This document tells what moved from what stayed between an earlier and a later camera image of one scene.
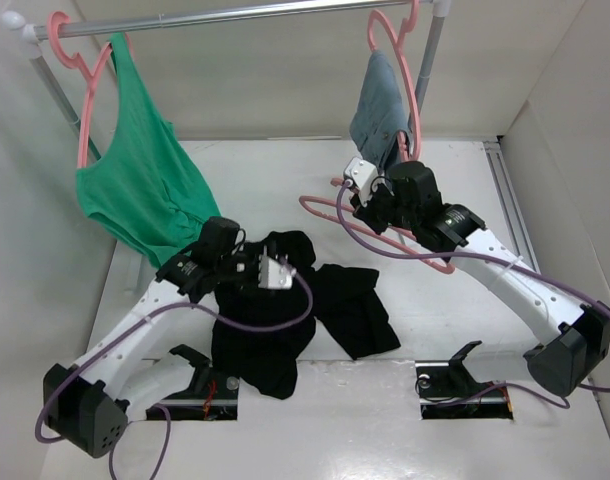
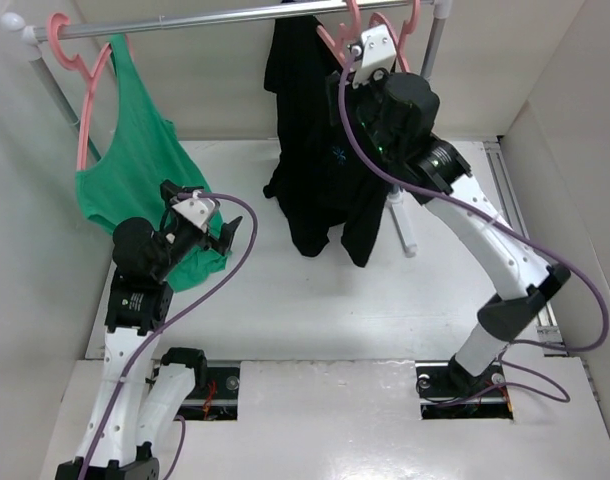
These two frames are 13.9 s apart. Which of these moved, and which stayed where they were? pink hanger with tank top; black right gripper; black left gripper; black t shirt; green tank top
Moved: black t shirt; black right gripper; black left gripper
Stayed: green tank top; pink hanger with tank top
